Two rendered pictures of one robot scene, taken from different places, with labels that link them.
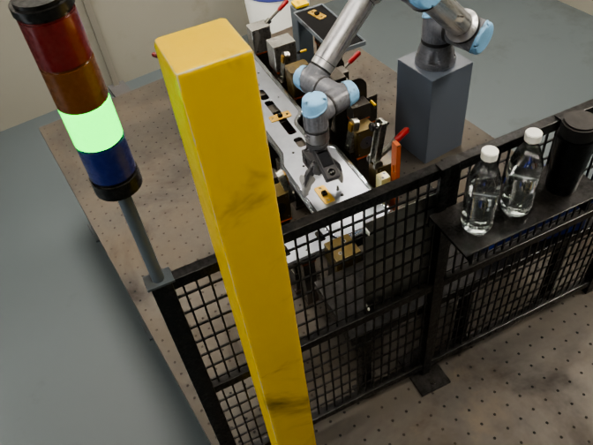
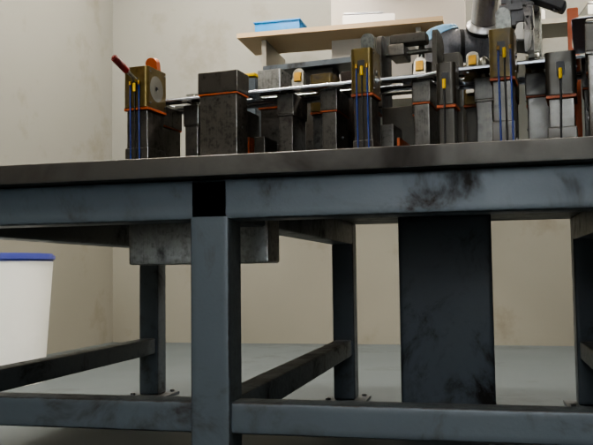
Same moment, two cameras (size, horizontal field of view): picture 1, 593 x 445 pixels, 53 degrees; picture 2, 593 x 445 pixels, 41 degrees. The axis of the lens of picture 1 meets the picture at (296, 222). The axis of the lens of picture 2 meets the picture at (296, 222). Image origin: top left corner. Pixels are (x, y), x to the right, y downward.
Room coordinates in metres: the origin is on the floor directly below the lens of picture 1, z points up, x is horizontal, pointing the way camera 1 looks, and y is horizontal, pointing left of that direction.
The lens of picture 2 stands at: (0.57, 1.82, 0.47)
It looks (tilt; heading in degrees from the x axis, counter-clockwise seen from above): 4 degrees up; 310
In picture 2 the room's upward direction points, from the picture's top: 1 degrees counter-clockwise
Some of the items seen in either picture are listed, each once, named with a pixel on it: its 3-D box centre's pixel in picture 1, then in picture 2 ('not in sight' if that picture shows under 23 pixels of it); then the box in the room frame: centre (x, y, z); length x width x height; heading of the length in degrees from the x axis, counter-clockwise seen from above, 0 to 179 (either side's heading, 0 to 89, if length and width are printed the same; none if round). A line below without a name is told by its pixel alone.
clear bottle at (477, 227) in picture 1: (483, 189); not in sight; (0.81, -0.37, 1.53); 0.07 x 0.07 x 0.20
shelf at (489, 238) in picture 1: (517, 189); not in sight; (0.86, -0.47, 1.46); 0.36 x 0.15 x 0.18; 110
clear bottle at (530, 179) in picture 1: (523, 171); not in sight; (0.85, -0.46, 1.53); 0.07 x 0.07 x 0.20
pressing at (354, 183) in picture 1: (276, 115); (354, 87); (1.87, 0.02, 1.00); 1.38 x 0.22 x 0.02; 20
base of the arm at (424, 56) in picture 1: (436, 49); not in sight; (1.94, -0.60, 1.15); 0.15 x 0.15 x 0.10
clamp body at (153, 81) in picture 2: not in sight; (143, 132); (2.34, 0.40, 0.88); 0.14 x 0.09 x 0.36; 110
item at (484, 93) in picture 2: not in sight; (485, 131); (1.54, -0.11, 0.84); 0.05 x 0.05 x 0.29; 20
